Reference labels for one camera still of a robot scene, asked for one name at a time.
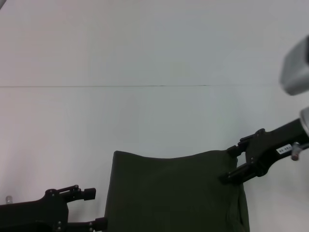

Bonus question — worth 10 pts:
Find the dark green t-shirt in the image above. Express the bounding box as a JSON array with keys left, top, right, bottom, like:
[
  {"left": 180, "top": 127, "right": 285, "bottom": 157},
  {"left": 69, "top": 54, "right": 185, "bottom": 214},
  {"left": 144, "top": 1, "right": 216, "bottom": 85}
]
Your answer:
[{"left": 103, "top": 148, "right": 251, "bottom": 232}]

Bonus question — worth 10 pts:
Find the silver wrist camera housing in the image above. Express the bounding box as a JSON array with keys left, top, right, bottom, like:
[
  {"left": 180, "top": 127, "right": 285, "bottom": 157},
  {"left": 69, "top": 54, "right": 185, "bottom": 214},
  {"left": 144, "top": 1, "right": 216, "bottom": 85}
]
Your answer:
[{"left": 279, "top": 35, "right": 309, "bottom": 96}]

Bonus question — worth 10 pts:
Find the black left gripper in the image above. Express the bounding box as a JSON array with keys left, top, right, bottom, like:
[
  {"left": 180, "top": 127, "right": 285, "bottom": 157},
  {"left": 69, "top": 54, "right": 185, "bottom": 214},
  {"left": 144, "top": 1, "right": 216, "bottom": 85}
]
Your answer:
[{"left": 0, "top": 185, "right": 109, "bottom": 232}]

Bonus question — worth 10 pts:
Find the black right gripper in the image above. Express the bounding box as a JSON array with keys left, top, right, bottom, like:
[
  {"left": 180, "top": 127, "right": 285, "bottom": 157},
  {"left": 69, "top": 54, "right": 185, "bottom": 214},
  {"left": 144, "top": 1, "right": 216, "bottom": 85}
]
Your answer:
[{"left": 218, "top": 118, "right": 308, "bottom": 186}]

